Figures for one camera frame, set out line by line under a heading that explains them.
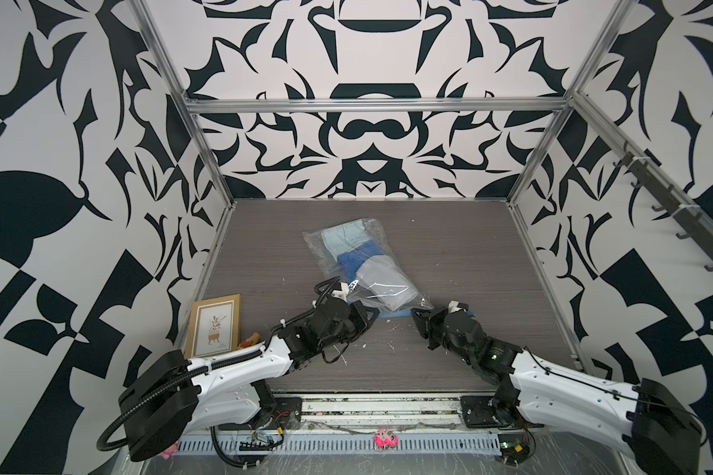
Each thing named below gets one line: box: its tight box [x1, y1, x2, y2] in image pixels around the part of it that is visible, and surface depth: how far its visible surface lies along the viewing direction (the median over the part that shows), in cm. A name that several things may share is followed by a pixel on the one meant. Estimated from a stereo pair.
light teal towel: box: [320, 219, 372, 260], surface depth 107 cm
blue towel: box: [336, 239, 384, 285], surface depth 97 cm
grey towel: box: [355, 255, 417, 312], surface depth 89 cm
